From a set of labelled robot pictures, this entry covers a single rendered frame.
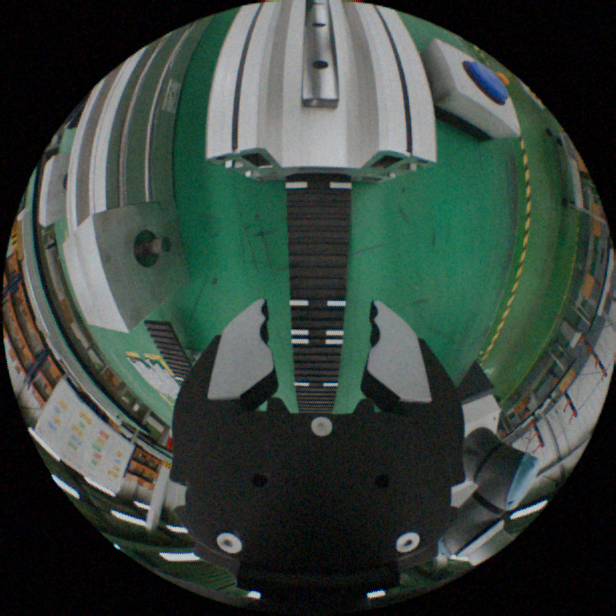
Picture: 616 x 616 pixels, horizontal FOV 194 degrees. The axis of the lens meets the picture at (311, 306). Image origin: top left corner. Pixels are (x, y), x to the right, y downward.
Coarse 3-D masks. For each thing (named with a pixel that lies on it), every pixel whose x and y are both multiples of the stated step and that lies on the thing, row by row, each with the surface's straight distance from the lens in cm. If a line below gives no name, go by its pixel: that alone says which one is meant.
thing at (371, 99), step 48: (288, 0) 24; (336, 0) 29; (240, 48) 13; (288, 48) 18; (336, 48) 16; (384, 48) 12; (240, 96) 10; (288, 96) 14; (336, 96) 12; (384, 96) 10; (240, 144) 8; (288, 144) 12; (336, 144) 12; (384, 144) 8; (432, 144) 9
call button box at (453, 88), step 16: (432, 48) 22; (448, 48) 22; (432, 64) 22; (448, 64) 20; (464, 64) 21; (432, 80) 21; (448, 80) 19; (464, 80) 19; (432, 96) 20; (448, 96) 18; (464, 96) 18; (480, 96) 19; (448, 112) 21; (464, 112) 20; (480, 112) 20; (496, 112) 20; (512, 112) 23; (464, 128) 23; (480, 128) 22; (496, 128) 22; (512, 128) 22
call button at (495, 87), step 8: (472, 64) 21; (480, 64) 22; (472, 72) 20; (480, 72) 20; (488, 72) 22; (480, 80) 20; (488, 80) 20; (496, 80) 22; (488, 88) 20; (496, 88) 20; (504, 88) 22; (496, 96) 21; (504, 96) 21
